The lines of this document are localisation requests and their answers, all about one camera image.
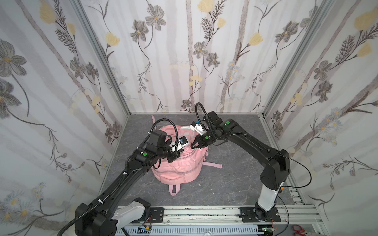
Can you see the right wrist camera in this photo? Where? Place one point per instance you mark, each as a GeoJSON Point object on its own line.
{"type": "Point", "coordinates": [196, 126]}

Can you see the pink backpack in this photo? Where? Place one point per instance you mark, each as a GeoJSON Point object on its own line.
{"type": "Point", "coordinates": [187, 167]}

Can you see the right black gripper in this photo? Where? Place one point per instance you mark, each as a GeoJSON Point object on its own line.
{"type": "Point", "coordinates": [204, 139]}

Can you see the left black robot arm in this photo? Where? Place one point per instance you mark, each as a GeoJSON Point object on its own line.
{"type": "Point", "coordinates": [96, 218]}

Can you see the white cable duct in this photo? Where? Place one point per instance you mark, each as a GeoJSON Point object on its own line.
{"type": "Point", "coordinates": [204, 230]}

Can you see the red scissors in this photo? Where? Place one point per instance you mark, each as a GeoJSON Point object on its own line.
{"type": "Point", "coordinates": [298, 230]}

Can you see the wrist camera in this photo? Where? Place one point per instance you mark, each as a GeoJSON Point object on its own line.
{"type": "Point", "coordinates": [196, 126]}
{"type": "Point", "coordinates": [182, 143]}

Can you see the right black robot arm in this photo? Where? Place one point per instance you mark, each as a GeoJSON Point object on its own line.
{"type": "Point", "coordinates": [276, 163]}

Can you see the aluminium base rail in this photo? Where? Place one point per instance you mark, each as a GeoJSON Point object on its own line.
{"type": "Point", "coordinates": [279, 224]}

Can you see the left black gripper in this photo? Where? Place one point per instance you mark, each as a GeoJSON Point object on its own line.
{"type": "Point", "coordinates": [172, 154]}

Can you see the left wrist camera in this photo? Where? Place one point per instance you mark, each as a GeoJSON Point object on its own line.
{"type": "Point", "coordinates": [182, 143]}

